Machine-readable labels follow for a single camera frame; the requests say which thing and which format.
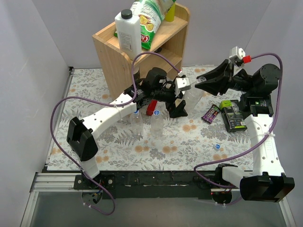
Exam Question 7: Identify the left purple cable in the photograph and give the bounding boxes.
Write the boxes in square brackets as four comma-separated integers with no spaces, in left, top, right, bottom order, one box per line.
[49,52,184,173]

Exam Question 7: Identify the black base bar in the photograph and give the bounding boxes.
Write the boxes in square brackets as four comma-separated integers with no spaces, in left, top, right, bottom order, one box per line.
[73,171,238,204]

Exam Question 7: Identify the red box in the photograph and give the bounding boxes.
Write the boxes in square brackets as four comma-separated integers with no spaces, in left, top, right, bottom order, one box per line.
[146,100,158,116]

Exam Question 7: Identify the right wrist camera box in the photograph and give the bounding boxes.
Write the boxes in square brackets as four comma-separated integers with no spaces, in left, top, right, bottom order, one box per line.
[229,46,251,68]

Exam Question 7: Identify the wooden shelf unit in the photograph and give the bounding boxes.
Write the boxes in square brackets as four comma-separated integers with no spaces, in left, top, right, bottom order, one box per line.
[92,3,190,98]

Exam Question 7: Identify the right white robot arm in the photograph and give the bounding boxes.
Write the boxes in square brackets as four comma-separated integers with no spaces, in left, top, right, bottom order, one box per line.
[195,60,295,202]

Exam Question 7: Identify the black green box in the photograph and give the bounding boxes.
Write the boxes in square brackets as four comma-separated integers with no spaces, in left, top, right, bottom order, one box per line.
[219,99,247,132]

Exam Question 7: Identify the yellow bottle on shelf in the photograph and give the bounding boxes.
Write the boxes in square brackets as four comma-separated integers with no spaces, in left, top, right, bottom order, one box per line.
[165,3,176,22]

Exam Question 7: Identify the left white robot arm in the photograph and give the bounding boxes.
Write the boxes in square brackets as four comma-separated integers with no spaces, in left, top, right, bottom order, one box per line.
[67,67,191,189]

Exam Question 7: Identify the purple candy bar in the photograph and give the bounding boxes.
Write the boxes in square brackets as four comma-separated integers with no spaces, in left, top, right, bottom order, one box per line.
[201,105,220,123]

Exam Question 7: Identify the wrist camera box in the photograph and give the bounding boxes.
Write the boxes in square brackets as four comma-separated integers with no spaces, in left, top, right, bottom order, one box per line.
[175,77,191,92]
[229,46,251,68]

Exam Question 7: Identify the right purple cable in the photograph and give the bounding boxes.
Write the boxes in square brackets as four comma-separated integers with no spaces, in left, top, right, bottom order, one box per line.
[194,53,284,205]

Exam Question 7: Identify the green chips bag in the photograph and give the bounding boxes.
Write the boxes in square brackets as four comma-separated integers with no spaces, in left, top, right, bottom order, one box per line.
[113,0,177,50]

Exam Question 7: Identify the white bottle black cap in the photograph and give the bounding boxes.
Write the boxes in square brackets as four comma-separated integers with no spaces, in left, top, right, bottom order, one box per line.
[115,9,142,60]

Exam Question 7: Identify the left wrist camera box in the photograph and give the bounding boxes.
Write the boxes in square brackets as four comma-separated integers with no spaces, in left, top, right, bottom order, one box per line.
[175,77,191,92]

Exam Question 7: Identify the dark bottle in shelf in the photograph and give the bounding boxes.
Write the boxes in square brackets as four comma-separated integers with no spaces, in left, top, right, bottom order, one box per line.
[133,67,140,81]

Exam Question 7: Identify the purple cable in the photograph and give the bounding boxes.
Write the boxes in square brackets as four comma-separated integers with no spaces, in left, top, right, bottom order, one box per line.
[194,53,284,205]
[49,52,184,173]

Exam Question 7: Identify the floral table mat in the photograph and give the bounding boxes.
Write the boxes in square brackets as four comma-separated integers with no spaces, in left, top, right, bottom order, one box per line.
[47,69,251,171]

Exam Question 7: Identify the clear plastic bottle front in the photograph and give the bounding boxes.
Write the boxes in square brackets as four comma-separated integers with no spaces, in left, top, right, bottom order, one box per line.
[151,112,164,138]

